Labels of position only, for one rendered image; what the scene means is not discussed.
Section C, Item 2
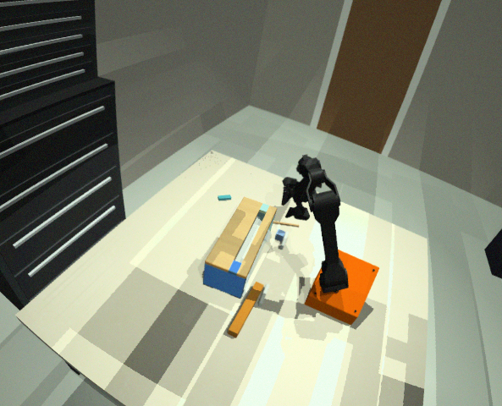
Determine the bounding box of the orange rectangular bar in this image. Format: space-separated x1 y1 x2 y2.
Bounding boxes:
228 282 264 338

